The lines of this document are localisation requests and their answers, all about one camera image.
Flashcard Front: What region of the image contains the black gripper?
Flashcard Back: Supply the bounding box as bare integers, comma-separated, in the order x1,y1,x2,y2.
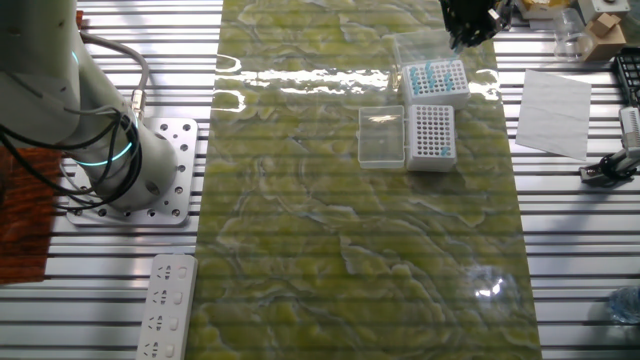
438,0,514,53

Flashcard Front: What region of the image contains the white pipette tip holder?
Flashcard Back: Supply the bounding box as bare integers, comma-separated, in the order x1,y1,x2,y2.
392,30,472,110
357,103,458,174

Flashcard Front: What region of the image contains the yellow white packet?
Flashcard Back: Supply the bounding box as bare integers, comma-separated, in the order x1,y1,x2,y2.
517,0,572,21

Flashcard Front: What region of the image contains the clear plastic cup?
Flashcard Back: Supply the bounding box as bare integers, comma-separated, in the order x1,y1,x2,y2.
552,7,594,62

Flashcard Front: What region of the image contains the white paper sheet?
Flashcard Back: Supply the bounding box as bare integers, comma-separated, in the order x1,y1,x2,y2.
514,68,593,162

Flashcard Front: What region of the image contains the wooden block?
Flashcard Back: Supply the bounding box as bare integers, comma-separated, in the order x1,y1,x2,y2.
582,12,628,63

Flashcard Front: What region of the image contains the black keyboard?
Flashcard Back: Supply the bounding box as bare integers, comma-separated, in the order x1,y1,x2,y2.
611,47,640,107

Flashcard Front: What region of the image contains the green marble pattern mat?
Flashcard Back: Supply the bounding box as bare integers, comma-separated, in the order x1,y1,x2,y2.
185,0,544,360

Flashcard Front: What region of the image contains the clear water bottle blue cap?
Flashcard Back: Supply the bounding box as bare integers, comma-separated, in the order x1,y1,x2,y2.
607,285,640,325

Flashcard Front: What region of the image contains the white power strip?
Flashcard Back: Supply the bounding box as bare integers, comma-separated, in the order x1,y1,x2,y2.
134,253,200,360

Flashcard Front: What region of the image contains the brown wooden tabletop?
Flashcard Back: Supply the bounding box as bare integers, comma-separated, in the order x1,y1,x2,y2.
0,143,62,285

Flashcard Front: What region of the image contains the grey metal bracket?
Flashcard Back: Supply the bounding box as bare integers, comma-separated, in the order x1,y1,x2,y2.
577,0,632,24

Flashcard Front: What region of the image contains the silver depth camera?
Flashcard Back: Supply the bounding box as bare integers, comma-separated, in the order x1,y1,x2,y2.
618,105,640,161

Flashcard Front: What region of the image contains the black camera clamp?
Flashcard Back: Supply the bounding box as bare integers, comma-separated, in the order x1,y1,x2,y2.
578,151,640,188

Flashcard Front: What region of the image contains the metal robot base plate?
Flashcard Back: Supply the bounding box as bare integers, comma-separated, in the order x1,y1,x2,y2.
65,116,200,227

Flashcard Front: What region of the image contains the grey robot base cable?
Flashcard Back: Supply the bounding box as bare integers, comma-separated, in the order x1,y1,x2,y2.
79,30,152,124

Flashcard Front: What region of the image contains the black base cable bundle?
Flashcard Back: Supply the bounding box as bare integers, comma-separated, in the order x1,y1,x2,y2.
0,112,146,214

